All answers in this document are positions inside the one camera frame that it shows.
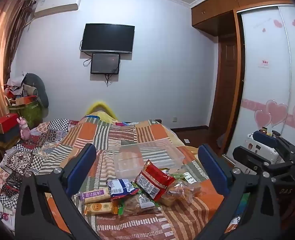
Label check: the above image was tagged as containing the small green snack packet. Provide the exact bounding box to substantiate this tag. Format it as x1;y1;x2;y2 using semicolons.
169;170;185;179

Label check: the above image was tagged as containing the orange curtain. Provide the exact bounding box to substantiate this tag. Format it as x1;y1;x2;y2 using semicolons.
0;0;35;168

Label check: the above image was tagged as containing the wooden wardrobe with heart doors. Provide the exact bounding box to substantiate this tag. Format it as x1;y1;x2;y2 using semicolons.
191;0;295;162

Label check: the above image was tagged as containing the pink toy figure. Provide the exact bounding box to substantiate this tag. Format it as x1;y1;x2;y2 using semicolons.
17;117;31;139

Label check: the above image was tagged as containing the orange cracker packet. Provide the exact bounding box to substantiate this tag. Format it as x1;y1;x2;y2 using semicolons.
84;202;119;215

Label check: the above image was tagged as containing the green bag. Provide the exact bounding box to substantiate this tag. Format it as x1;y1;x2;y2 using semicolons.
9;100;44;128

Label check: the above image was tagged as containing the clear labelled bread packet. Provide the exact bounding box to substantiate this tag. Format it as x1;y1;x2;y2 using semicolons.
124;194;161;214

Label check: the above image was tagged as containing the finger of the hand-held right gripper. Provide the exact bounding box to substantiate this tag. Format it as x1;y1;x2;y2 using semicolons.
232;145;295;181
253;129;292;161

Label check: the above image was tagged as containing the small white-label snack packet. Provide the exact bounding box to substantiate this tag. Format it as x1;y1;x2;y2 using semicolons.
182;172;197;183

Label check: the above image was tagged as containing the clear gold-print pastry packet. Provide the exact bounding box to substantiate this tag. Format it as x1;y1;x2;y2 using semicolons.
161;180;203;207

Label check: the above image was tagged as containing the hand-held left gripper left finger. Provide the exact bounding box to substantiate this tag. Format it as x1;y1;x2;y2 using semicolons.
14;143;105;240

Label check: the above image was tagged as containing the red box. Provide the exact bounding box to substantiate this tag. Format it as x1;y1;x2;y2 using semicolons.
0;113;20;134

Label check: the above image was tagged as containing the small black wall monitor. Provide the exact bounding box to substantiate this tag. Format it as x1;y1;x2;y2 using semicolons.
91;52;121;75

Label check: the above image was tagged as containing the brown wooden door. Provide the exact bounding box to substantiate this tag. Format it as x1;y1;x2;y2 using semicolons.
209;34;238;150

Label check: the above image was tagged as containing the dark blue box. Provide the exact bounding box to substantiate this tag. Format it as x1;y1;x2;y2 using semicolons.
0;128;22;143

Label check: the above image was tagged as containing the clear plastic container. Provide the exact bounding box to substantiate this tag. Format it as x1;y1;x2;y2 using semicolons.
112;139;186;180

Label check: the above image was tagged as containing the black wall television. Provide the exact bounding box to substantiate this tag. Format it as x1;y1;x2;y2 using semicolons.
80;23;135;54

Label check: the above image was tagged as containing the red snack packet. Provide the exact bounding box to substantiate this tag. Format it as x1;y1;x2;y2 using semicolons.
134;159;176;202

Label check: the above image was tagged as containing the white appliance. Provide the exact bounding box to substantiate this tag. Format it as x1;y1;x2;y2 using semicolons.
247;127;281;166

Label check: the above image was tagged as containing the white air conditioner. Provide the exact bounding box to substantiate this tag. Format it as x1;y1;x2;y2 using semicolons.
34;0;81;19

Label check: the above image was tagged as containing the checkered patchwork quilt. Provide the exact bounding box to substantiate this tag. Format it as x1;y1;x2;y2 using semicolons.
0;119;88;214

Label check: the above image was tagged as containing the purple cracker packet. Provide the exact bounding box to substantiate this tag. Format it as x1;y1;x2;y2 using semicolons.
79;188;111;204

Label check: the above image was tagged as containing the striped patchwork blanket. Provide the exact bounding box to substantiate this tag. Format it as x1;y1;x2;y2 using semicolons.
37;115;240;240

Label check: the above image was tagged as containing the blue white snack packet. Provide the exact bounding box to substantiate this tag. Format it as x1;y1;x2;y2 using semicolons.
107;179;140;200

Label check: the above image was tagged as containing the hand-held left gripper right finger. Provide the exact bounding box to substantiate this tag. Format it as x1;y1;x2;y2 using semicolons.
195;144;291;240

